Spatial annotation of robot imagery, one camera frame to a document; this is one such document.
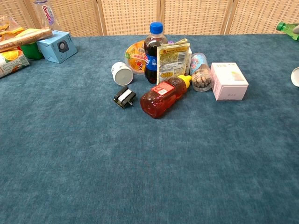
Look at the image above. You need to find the pink and white box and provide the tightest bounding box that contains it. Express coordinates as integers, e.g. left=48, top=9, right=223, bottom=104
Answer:
left=210, top=62, right=249, bottom=101

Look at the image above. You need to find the light blue speaker box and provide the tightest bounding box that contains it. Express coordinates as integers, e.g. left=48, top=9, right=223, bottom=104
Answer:
left=36, top=30, right=78, bottom=64

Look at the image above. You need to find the amber honey squeeze bottle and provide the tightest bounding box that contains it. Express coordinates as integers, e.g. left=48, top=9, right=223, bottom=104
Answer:
left=140, top=74, right=192, bottom=119

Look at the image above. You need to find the small black and white clip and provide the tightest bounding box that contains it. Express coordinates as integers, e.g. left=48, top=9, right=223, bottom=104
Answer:
left=113, top=86, right=136, bottom=110

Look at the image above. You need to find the blue table cloth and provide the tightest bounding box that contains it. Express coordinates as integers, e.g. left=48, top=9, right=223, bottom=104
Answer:
left=0, top=34, right=299, bottom=224

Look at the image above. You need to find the white cylindrical container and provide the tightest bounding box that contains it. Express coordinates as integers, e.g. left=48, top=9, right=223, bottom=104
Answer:
left=111, top=62, right=134, bottom=85

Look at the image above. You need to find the yellow foil snack pouch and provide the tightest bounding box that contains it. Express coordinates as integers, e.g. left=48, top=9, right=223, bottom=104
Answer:
left=156, top=38, right=191, bottom=86

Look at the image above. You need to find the orange jelly cup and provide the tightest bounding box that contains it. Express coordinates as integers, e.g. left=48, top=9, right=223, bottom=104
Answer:
left=124, top=40, right=148, bottom=75

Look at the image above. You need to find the cola bottle with blue cap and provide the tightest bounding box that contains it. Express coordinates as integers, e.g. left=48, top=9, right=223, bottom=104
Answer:
left=143, top=22, right=168, bottom=84

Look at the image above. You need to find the clear jar of snacks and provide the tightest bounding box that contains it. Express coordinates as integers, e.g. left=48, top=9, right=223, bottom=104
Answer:
left=190, top=52, right=213, bottom=92

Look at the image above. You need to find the woven rattan folding screen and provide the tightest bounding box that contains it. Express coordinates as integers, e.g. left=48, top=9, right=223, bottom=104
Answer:
left=0, top=0, right=299, bottom=37

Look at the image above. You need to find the green plastic cup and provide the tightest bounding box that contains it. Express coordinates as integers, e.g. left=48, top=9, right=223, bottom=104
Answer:
left=20, top=42, right=43, bottom=60

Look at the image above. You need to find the clear bottle with pink label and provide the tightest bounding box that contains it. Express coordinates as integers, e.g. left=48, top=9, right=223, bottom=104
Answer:
left=32, top=0, right=62, bottom=32

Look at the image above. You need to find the brown wrapped snack roll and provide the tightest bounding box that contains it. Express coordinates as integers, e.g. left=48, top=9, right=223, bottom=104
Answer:
left=0, top=27, right=54, bottom=53

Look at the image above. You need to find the orange juice carton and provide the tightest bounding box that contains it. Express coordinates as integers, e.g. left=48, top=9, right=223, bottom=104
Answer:
left=0, top=49, right=30, bottom=78

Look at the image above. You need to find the white round object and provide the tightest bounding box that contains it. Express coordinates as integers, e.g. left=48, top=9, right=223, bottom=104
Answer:
left=291, top=67, right=299, bottom=88

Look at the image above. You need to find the green plastic bottle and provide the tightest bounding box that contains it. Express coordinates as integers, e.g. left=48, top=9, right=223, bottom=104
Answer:
left=276, top=21, right=299, bottom=42

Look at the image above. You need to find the clear plastic snack bag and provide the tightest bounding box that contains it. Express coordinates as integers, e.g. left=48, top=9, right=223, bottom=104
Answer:
left=0, top=15, right=25, bottom=35

